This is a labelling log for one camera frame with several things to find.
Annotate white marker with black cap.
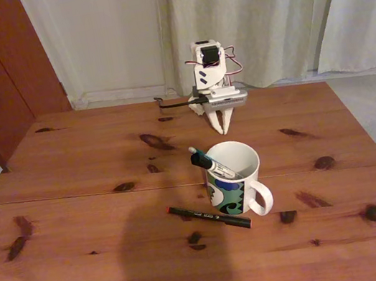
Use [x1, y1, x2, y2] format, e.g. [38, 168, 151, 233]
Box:
[188, 146, 242, 186]

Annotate wide cream curtain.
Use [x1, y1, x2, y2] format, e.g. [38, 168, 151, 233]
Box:
[150, 0, 369, 105]

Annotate silver camera box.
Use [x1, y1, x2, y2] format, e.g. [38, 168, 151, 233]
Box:
[200, 87, 251, 114]

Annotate white mug with green-blue pattern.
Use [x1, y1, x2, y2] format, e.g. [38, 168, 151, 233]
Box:
[199, 135, 277, 226]

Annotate black camera cable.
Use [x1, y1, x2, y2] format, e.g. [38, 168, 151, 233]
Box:
[153, 88, 208, 113]

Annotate red white servo wires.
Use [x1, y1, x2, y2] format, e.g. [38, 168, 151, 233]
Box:
[182, 43, 246, 84]

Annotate black pen with red ends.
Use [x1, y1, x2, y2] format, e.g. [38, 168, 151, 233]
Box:
[165, 193, 255, 243]

